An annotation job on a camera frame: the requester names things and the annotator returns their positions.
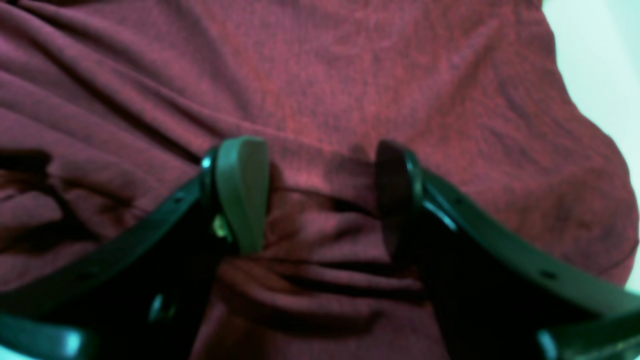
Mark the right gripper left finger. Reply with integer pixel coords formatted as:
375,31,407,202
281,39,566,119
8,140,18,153
1,136,270,360

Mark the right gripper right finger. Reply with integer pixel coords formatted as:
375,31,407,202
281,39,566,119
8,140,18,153
375,140,640,360

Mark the dark red t-shirt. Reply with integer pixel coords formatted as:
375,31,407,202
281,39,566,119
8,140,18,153
0,0,639,360

